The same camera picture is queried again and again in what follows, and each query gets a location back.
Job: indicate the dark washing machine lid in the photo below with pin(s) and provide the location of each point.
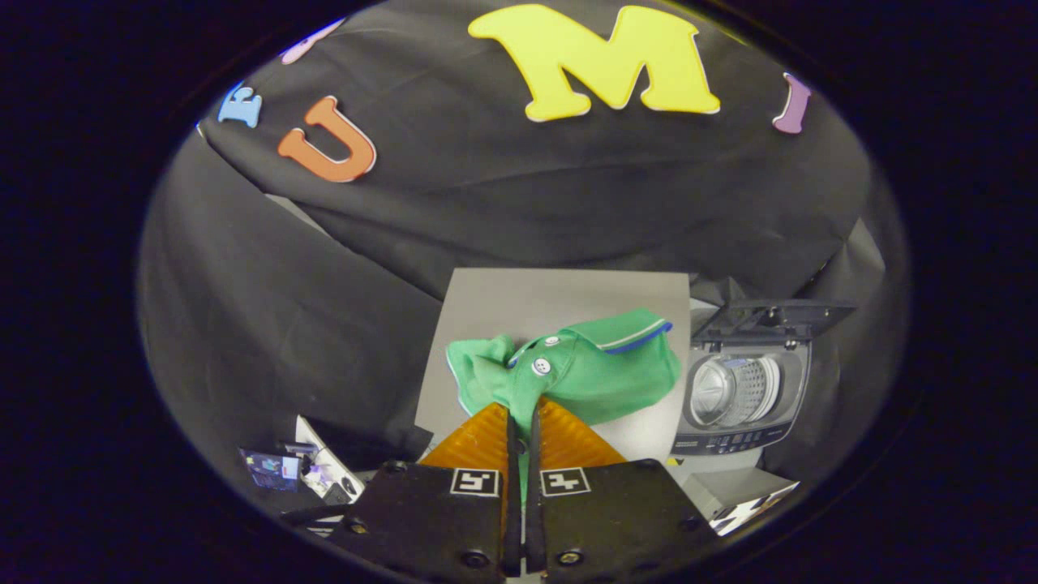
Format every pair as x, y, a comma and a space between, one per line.
770, 318

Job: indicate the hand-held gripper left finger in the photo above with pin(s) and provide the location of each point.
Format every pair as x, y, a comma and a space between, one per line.
438, 519

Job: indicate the grey cabinet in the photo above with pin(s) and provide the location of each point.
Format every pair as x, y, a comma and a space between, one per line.
551, 300

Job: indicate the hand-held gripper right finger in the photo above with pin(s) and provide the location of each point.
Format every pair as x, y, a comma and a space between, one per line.
608, 519

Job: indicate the grey washing machine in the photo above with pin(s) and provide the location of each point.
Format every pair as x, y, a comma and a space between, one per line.
734, 434

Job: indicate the green polo shirt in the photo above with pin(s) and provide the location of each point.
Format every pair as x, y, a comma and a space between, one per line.
600, 373

